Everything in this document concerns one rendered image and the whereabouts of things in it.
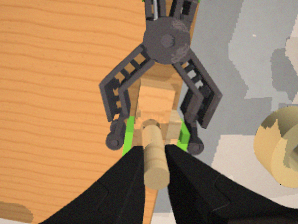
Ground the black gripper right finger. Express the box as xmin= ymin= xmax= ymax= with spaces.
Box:
xmin=165 ymin=144 xmax=298 ymax=224

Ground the light wooden board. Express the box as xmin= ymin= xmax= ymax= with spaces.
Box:
xmin=0 ymin=0 xmax=146 ymax=224

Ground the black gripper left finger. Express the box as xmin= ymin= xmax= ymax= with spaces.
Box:
xmin=38 ymin=146 xmax=145 ymax=224

